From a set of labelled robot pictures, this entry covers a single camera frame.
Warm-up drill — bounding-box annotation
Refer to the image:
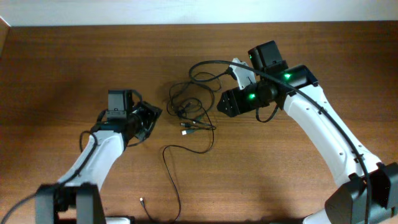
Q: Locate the separated black usb cable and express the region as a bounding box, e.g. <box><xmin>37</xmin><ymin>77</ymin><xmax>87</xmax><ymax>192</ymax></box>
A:
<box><xmin>139</xmin><ymin>105</ymin><xmax>216</xmax><ymax>223</ymax></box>

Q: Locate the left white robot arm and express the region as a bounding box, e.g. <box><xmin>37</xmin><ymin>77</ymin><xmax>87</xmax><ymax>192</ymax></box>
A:
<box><xmin>35</xmin><ymin>90</ymin><xmax>162</xmax><ymax>223</ymax></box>

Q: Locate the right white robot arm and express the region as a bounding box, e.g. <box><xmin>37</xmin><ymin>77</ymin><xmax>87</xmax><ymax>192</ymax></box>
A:
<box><xmin>217</xmin><ymin>41</ymin><xmax>397</xmax><ymax>223</ymax></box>

